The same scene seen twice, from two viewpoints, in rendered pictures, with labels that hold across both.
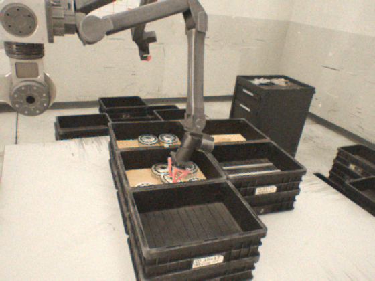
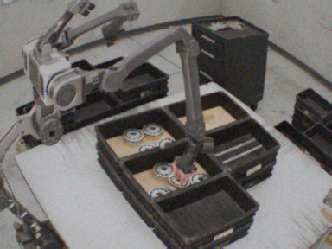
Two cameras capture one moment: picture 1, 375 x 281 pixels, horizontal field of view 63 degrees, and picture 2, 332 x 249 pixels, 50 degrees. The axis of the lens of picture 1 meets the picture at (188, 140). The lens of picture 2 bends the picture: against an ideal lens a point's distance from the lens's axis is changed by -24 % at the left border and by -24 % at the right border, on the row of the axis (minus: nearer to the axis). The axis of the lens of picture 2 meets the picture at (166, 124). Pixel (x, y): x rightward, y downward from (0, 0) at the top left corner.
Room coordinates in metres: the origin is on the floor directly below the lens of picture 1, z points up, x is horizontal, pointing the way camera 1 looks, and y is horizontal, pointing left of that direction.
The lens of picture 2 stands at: (-0.43, 0.38, 2.26)
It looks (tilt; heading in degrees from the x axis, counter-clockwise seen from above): 35 degrees down; 350
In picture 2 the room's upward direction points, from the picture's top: 3 degrees clockwise
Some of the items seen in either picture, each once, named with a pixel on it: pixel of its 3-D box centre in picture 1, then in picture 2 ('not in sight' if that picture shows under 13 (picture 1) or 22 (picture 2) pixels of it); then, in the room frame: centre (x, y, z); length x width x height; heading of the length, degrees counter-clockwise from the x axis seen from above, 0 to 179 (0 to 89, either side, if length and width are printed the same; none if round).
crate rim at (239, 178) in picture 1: (252, 158); (241, 143); (1.25, -0.30, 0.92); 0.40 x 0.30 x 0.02; 112
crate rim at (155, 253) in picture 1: (193, 212); (209, 207); (0.82, -0.05, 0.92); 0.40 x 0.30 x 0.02; 112
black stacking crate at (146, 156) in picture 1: (168, 176); (172, 177); (1.10, 0.06, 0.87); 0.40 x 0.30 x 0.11; 112
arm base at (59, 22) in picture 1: (60, 21); (86, 81); (0.99, 0.43, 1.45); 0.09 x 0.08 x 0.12; 28
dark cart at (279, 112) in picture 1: (265, 124); (230, 67); (2.93, -0.76, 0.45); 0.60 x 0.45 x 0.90; 118
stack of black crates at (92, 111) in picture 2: not in sight; (91, 123); (2.34, 0.45, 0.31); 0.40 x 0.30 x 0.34; 118
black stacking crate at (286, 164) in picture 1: (250, 168); (239, 151); (1.25, -0.30, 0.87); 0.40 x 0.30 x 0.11; 112
